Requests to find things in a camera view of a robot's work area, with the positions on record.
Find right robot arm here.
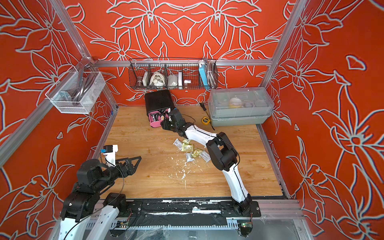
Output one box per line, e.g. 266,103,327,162
161,108,253,217

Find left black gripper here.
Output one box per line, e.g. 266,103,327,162
93,155,142,192

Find yellow tape measure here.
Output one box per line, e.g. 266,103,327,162
202,117,211,126

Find white cookie packet centre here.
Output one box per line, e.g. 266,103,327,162
185,153,195,163

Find grey plastic storage box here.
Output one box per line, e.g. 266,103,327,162
208,87,275,127

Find white cookie packet lower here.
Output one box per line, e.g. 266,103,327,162
199,151,211,163

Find black wire wall basket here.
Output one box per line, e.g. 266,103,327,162
129,58,219,90

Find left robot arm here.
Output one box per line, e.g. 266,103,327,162
58,156,142,240

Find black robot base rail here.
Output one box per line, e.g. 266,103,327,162
111,198,261,231

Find blue box in basket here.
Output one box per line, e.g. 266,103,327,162
198,60,209,89

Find white cookie packet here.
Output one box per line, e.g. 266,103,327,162
185,153,195,163
199,151,211,163
173,139,183,151

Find clear plastic wall bin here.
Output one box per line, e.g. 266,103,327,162
46,67,106,114

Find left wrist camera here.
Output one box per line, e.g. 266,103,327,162
101,145,118,167

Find pink top drawer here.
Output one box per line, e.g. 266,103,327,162
148,108,171,128

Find white cookie packet left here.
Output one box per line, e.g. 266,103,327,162
173,139,183,151

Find white cloth in basket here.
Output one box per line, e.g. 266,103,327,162
150,72,166,87

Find black handled screwdriver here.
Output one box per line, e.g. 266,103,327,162
199,102,215,130

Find green cookie packet large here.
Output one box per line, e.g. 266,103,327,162
181,143,194,153

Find green cookie packet small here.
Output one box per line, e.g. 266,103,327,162
192,149,203,158

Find black pink drawer cabinet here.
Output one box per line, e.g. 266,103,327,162
144,90,175,117

